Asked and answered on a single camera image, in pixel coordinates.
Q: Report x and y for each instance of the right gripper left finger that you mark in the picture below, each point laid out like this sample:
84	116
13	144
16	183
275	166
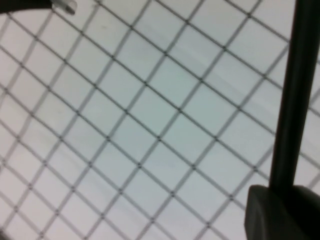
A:
267	215

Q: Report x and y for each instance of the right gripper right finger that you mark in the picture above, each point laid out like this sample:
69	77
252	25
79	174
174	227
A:
308	215

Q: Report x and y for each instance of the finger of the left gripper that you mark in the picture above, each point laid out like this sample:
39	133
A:
20	4

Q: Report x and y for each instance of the transparent pen cap black tip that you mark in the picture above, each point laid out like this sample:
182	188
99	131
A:
65	6

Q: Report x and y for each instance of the black pen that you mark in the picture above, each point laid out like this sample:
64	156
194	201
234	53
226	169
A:
295	100

